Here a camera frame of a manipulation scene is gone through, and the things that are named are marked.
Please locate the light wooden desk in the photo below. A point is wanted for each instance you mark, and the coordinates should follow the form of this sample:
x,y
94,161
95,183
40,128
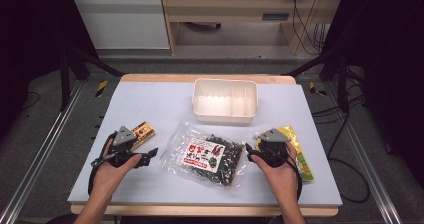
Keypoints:
x,y
233,7

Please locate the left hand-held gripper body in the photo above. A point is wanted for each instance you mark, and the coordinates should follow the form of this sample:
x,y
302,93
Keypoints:
x,y
124,138

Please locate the white cabinet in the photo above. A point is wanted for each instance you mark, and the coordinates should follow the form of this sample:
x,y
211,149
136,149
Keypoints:
x,y
123,24

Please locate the person's left hand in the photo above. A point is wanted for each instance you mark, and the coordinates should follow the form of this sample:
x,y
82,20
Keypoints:
x,y
111,177

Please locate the small brown box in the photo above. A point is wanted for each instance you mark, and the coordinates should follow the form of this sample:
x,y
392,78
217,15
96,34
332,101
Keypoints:
x,y
144,133

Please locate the yellow and black tape piece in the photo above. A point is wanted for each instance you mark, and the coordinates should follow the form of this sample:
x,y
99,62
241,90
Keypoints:
x,y
101,88
313,88

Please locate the white table mat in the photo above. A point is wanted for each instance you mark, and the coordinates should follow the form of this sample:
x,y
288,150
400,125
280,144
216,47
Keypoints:
x,y
160,107

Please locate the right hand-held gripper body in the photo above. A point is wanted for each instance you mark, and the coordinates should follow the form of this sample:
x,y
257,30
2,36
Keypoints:
x,y
274,135

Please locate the clear bag of dark snacks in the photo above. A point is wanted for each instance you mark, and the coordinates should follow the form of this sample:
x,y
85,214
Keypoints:
x,y
206,159

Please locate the black metal stand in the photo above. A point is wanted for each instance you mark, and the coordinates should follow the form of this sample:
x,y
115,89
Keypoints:
x,y
65,84
342,87

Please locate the black curtain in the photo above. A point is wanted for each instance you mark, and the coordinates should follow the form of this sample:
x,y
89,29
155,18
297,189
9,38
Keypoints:
x,y
390,50
30,34

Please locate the white plastic bin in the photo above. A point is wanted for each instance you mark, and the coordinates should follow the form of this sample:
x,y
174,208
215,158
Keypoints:
x,y
225,100

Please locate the person's right hand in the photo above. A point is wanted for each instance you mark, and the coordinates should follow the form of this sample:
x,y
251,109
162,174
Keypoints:
x,y
281,179

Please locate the yellow spout pouch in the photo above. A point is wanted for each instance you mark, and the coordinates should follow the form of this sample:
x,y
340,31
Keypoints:
x,y
301,157

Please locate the metal floor rail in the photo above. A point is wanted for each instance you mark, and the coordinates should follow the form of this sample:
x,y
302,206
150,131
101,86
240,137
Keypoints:
x,y
40,150
363,157

